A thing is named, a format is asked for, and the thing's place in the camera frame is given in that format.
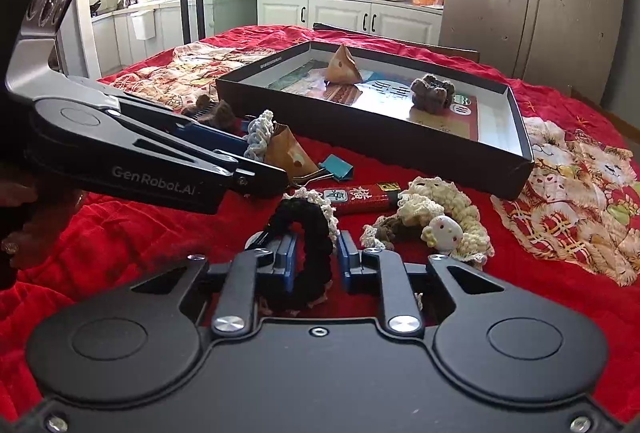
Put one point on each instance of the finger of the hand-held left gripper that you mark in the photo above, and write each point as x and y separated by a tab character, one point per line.
210	139
260	178

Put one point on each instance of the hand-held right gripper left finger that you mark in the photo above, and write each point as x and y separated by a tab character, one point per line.
284	263

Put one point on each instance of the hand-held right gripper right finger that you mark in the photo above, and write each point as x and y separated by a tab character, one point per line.
350	263

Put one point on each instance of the brown pyramid sachet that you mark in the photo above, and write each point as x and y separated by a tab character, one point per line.
290	155
342	68

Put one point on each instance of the black scrunchie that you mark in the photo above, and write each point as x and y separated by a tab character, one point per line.
317	233

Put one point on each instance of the grey white crochet scrunchie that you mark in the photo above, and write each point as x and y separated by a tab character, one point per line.
257	133

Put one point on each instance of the black shallow cardboard box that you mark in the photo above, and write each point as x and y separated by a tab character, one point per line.
350	138

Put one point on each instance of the cream crochet doll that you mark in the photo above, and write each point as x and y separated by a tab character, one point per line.
450	203

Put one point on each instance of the person's left hand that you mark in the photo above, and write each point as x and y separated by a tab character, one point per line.
50	218

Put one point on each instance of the dark brown fuzzy scrunchie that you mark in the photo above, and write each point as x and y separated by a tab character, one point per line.
220	113

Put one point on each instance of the small brown lace scrunchie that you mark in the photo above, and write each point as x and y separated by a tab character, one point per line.
395	227

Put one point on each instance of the red labelled tube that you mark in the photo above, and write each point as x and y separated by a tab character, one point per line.
365	198

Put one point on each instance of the floral print patchwork cloth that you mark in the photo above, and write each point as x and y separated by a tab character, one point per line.
185	73

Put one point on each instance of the teal binder clip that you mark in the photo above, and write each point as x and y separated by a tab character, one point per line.
337	167

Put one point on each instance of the white cartoon hair clip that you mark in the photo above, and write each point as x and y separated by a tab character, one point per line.
442	230

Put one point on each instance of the red blanket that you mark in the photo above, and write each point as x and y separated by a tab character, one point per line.
125	238

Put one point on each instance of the white kitchen counter unit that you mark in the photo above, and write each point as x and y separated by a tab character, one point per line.
110	40

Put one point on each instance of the pale green cabinet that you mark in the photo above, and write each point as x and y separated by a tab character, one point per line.
234	15

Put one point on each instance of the white hanging bin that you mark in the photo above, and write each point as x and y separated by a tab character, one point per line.
142	25

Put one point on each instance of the white kitchen cabinet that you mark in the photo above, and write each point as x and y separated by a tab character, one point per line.
340	15

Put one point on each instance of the dark wooden chair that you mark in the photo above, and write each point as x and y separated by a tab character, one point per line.
400	44

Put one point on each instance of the cat print patchwork cloth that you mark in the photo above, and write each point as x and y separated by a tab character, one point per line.
575	193

